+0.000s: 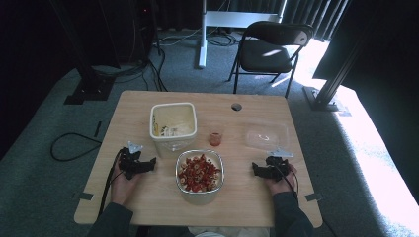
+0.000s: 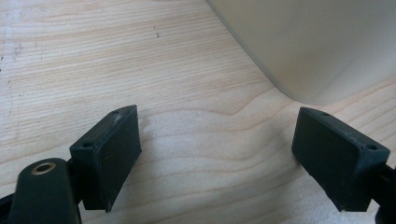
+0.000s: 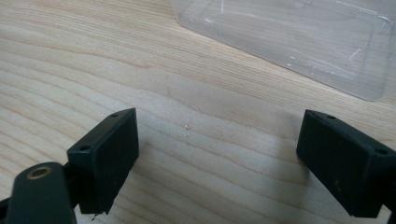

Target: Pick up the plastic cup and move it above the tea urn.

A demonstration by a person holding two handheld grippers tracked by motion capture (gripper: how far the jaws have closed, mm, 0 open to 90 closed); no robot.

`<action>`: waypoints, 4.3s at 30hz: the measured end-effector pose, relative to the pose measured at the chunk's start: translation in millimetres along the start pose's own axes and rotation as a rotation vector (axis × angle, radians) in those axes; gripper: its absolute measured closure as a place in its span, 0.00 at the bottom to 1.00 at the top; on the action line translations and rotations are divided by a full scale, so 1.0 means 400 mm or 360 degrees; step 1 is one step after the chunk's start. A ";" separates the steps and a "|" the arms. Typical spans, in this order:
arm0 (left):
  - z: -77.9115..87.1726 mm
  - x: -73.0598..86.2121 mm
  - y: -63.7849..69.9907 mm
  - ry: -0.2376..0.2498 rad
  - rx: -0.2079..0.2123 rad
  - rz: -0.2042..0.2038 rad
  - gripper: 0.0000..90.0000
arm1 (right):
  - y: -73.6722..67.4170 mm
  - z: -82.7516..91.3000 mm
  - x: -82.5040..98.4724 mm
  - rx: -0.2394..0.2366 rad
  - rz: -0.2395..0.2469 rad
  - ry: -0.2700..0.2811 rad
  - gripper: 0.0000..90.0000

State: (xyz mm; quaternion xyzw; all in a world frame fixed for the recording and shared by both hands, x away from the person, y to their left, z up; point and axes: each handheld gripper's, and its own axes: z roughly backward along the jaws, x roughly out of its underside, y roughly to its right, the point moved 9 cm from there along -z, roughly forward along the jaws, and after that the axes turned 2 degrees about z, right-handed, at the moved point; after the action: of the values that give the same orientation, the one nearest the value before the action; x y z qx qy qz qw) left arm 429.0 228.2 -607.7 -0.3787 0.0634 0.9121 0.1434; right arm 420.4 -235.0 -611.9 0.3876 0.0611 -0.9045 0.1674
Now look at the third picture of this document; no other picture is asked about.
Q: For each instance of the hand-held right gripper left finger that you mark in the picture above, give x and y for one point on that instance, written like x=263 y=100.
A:
x=102 y=161

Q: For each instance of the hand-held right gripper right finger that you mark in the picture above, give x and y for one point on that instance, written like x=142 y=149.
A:
x=345 y=161

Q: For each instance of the clear plastic container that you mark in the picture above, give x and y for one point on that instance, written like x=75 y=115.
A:
x=289 y=34

